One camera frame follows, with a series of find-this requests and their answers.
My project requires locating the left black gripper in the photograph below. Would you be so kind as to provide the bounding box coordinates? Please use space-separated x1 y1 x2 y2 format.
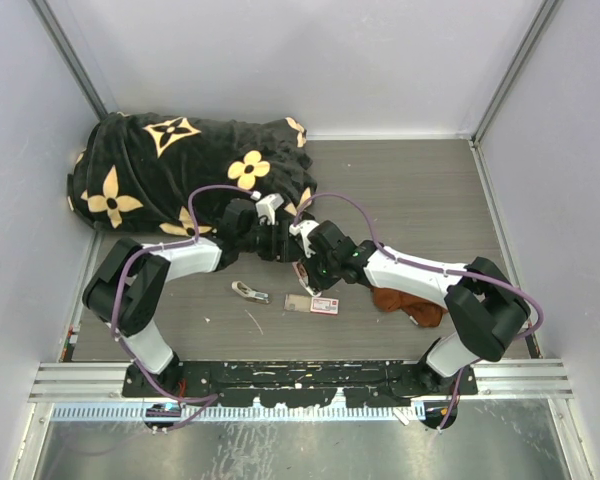
236 218 302 262

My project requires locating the red white staple box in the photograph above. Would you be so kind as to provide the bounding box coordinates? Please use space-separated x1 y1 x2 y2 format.
284 294 339 316

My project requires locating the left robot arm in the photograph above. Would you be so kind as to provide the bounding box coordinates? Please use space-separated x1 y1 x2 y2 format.
82 199 301 396

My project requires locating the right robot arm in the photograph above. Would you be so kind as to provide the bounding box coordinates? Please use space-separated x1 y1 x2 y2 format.
289 220 536 394

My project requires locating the brown cloth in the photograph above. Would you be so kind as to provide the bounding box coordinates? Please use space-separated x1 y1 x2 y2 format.
370 287 447 328

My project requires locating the black floral plush blanket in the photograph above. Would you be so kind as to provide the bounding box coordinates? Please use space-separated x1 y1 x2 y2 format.
66 112 317 237

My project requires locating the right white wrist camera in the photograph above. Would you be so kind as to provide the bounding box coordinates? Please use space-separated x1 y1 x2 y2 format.
289 220 319 258

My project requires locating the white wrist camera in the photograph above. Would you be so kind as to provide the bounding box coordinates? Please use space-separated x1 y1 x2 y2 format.
289 220 319 258
255 193 284 225

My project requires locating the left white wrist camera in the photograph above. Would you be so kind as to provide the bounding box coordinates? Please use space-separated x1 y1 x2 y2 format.
255 193 284 225

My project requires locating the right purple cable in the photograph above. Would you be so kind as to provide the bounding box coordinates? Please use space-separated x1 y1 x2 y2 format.
294 193 546 431

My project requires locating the purple cable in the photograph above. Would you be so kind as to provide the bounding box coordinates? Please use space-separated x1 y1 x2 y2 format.
294 193 546 431
110 184 261 401

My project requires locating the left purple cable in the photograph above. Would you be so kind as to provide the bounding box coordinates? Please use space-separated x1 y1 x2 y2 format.
110 184 261 401

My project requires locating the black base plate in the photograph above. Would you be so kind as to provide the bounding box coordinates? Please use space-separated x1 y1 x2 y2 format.
122 359 479 409

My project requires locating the white slotted cable duct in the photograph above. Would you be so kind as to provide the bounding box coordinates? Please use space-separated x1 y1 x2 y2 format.
51 402 425 423

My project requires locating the aluminium front rail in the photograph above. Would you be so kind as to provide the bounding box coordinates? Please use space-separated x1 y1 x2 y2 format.
29 359 573 408

